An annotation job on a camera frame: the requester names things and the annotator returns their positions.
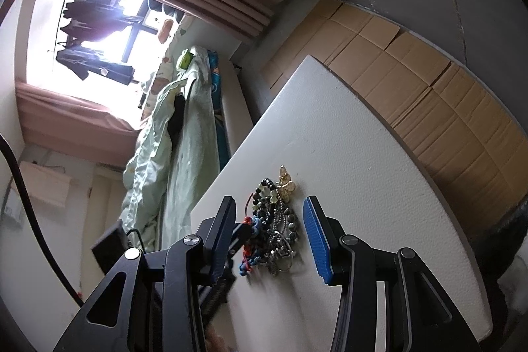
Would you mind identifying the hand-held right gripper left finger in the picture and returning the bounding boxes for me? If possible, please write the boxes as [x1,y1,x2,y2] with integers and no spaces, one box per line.
[53,195,238,352]

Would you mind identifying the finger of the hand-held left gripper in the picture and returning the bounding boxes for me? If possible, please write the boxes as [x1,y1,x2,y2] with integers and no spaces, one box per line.
[197,272,237,322]

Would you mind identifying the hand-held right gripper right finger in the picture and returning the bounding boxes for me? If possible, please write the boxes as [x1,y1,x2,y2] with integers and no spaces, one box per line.
[302,194,483,352]

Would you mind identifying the pile of beaded jewelry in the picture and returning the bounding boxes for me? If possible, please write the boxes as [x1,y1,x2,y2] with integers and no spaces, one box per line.
[237,178,306,277]

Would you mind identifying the gold butterfly brooch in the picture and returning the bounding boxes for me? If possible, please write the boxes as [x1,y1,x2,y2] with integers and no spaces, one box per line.
[276,166,298,204]

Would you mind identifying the black jewelry box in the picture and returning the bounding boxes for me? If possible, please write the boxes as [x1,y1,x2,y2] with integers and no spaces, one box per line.
[91,218,133,275]

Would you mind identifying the bed with green blanket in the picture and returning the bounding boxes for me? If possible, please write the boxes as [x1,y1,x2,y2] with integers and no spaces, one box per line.
[161,46,220,249]

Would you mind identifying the light green quilt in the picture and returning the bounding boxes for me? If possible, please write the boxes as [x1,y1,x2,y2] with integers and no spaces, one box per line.
[119,80,184,249]

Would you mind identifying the black garment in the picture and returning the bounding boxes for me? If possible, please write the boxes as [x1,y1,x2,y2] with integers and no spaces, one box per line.
[167,94,187,147]

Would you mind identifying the cream bed base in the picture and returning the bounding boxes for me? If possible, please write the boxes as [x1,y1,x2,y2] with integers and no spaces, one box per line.
[218,61,255,168]

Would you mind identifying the blue printed mattress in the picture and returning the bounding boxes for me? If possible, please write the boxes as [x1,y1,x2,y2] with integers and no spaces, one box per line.
[206,51,232,171]

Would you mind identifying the white printed bedding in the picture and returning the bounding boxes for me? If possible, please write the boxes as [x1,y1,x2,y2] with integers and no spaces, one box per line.
[138,16,194,117]

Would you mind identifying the flattened cardboard sheets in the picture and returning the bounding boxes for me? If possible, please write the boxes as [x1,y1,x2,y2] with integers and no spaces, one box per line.
[262,0,528,254]

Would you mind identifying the orange plush toy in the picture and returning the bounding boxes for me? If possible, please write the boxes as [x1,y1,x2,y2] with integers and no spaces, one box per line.
[158,17,175,44]

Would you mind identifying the dark hanging clothes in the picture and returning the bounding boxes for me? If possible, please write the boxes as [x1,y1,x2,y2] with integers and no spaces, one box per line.
[55,0,140,85]

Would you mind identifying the window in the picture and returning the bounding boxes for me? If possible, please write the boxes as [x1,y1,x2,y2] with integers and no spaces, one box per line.
[27,0,176,94]

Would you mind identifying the white wall socket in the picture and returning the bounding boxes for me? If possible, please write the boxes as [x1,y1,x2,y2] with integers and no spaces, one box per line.
[3,204,24,227]

